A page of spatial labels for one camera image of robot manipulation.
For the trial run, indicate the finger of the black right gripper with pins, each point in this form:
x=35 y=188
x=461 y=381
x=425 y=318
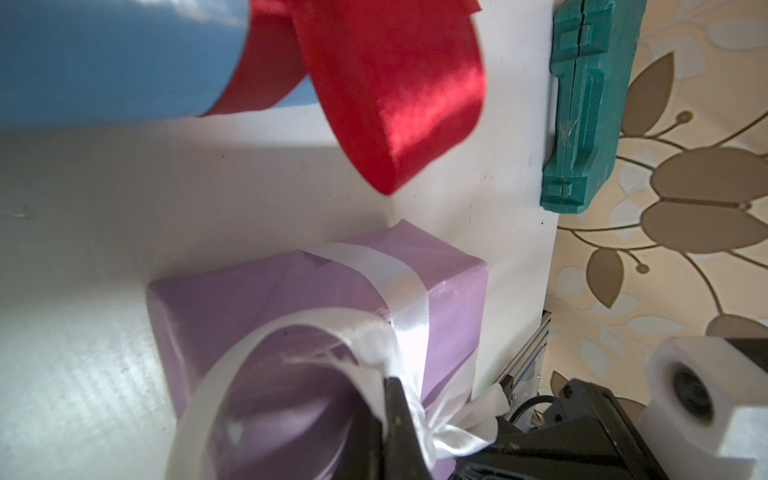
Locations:
x=586 y=434

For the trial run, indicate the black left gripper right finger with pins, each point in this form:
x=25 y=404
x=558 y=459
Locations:
x=402 y=457

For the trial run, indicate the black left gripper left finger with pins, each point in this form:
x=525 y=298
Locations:
x=361 y=455

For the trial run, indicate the purple gift box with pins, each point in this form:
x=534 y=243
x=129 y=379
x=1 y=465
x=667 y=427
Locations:
x=283 y=417

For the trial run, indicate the white satin ribbon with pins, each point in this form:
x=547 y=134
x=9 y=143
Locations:
x=454 y=425

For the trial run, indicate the red satin ribbon bow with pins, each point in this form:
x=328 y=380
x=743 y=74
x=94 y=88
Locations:
x=400 y=82

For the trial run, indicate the blue gift box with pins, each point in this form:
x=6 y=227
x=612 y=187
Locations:
x=68 y=63

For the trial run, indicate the green plastic tool case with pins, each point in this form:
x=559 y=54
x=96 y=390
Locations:
x=593 y=49

